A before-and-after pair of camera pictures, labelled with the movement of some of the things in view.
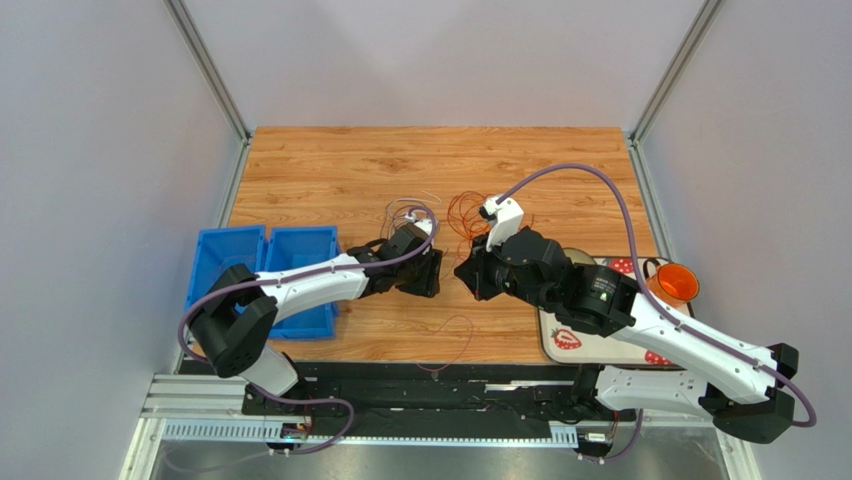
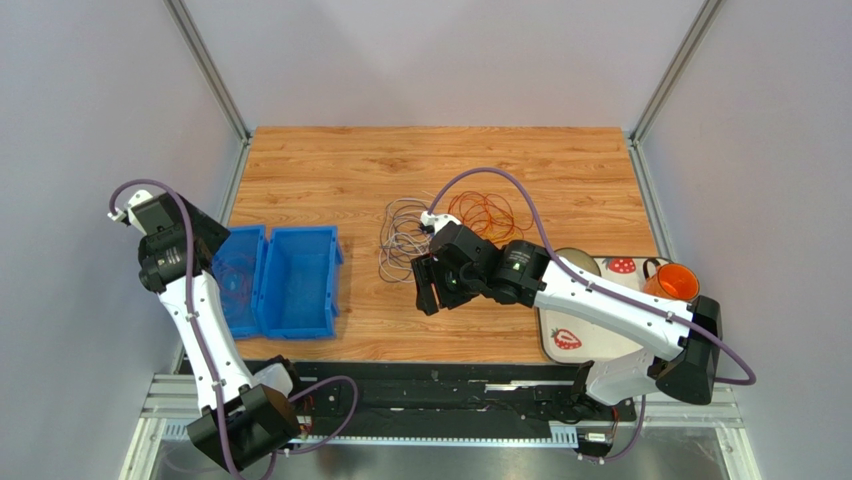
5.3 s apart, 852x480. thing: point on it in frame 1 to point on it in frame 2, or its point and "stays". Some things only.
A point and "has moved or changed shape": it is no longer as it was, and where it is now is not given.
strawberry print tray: (562, 342) stays
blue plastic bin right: (292, 246) stays
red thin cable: (469, 213) stays
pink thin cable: (438, 331) has moved or changed shape
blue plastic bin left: (217, 250) stays
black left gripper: (429, 285) to (211, 234)
